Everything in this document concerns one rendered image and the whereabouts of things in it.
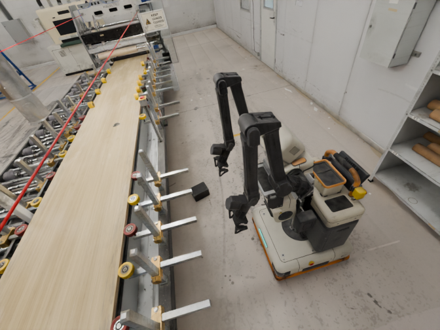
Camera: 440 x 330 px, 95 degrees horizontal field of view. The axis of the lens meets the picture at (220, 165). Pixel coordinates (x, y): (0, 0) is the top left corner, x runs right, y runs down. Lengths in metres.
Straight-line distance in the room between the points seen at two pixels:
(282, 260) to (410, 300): 0.99
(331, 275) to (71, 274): 1.91
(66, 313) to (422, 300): 2.36
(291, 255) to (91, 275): 1.38
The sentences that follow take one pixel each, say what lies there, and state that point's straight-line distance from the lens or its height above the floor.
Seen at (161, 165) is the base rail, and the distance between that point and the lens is 2.07.
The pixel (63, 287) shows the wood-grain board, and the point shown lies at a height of 0.90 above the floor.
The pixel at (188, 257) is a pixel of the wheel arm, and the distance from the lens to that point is 1.29.
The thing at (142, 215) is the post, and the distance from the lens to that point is 1.25.
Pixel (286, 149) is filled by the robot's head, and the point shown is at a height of 1.33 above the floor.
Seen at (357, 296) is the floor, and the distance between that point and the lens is 2.19.
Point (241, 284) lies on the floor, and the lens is 2.07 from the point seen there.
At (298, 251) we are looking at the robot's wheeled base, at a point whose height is 0.28.
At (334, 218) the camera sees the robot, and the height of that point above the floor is 0.80.
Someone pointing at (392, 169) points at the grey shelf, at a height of 0.14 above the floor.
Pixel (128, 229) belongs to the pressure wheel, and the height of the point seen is 0.91.
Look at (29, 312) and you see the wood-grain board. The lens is 1.59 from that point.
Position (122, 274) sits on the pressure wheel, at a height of 0.90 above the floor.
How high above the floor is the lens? 2.00
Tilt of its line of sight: 44 degrees down
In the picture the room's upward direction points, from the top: 12 degrees counter-clockwise
